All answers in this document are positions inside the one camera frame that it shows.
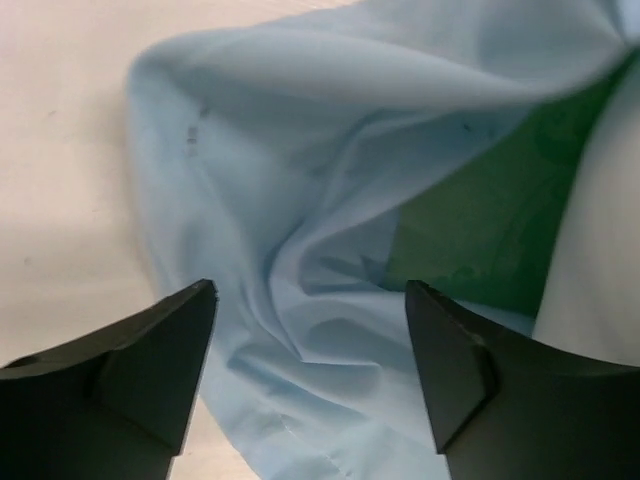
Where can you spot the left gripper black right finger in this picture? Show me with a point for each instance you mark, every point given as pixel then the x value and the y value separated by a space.
pixel 504 406

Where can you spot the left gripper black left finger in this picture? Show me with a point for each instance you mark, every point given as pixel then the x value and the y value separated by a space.
pixel 113 404

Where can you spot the white pillow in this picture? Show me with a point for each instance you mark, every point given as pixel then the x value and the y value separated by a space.
pixel 590 304

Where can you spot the light blue pillowcase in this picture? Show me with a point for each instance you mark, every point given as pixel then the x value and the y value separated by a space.
pixel 315 165

